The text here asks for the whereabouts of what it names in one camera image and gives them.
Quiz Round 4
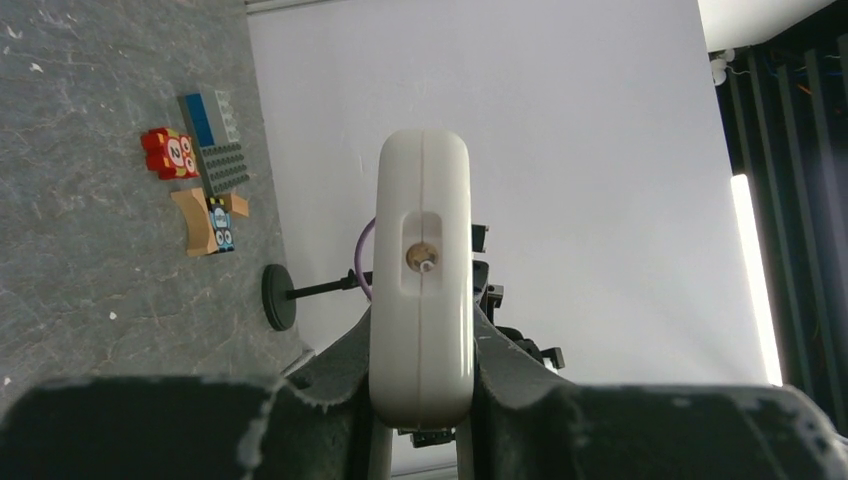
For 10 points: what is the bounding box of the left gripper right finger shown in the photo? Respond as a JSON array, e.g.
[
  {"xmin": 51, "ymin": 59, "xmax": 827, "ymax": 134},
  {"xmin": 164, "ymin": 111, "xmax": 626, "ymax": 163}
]
[{"xmin": 466, "ymin": 312, "xmax": 847, "ymax": 479}]

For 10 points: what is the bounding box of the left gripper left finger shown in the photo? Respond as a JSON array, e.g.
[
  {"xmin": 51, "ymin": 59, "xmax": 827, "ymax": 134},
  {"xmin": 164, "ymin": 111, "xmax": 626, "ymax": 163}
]
[{"xmin": 1, "ymin": 317, "xmax": 371, "ymax": 479}]

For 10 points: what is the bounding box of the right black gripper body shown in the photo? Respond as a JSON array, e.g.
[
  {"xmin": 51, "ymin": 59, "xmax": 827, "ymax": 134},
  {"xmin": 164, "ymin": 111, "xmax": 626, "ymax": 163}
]
[{"xmin": 472, "ymin": 260, "xmax": 504, "ymax": 324}]

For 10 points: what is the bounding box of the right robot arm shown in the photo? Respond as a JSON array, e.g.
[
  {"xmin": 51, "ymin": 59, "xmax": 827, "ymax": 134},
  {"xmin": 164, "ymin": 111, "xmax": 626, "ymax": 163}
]
[{"xmin": 472, "ymin": 260, "xmax": 565, "ymax": 373}]

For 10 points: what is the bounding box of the curved wooden arch block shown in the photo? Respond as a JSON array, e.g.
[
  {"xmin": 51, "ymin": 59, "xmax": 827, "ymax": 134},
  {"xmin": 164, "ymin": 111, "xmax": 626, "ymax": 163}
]
[{"xmin": 170, "ymin": 188, "xmax": 218, "ymax": 257}]

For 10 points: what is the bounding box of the blue owl number block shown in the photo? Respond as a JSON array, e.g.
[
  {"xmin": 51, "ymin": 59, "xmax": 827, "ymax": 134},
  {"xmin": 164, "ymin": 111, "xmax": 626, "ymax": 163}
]
[{"xmin": 207, "ymin": 197, "xmax": 235, "ymax": 253}]

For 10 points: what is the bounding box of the ceiling light strip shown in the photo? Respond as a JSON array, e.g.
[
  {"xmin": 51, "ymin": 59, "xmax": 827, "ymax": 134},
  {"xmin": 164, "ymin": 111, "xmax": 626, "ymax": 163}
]
[{"xmin": 730, "ymin": 174, "xmax": 783, "ymax": 386}]

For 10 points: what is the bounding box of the grey lego baseplate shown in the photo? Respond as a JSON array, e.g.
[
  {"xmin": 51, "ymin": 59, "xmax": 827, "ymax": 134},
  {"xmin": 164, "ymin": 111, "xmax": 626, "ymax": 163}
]
[{"xmin": 198, "ymin": 142, "xmax": 249, "ymax": 197}]

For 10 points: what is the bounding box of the red owl number block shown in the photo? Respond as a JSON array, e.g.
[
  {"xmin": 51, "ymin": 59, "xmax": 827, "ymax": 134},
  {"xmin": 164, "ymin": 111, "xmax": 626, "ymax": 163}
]
[{"xmin": 139, "ymin": 127, "xmax": 199, "ymax": 180}]

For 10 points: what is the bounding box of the grey lego brick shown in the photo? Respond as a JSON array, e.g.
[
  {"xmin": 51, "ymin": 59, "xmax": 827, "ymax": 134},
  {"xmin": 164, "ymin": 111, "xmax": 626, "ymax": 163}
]
[{"xmin": 201, "ymin": 89, "xmax": 241, "ymax": 145}]

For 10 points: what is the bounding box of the blue lego brick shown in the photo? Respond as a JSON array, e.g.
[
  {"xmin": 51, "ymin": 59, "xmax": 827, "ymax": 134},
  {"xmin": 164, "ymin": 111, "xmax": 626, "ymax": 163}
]
[{"xmin": 177, "ymin": 93, "xmax": 215, "ymax": 148}]

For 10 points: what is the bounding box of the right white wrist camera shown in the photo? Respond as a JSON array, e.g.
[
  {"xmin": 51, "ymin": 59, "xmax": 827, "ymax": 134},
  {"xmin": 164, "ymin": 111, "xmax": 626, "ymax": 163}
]
[{"xmin": 471, "ymin": 224, "xmax": 489, "ymax": 253}]

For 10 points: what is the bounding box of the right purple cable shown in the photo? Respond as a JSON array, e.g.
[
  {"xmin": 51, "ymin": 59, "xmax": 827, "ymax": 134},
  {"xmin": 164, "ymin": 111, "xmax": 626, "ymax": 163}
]
[{"xmin": 354, "ymin": 217, "xmax": 378, "ymax": 303}]

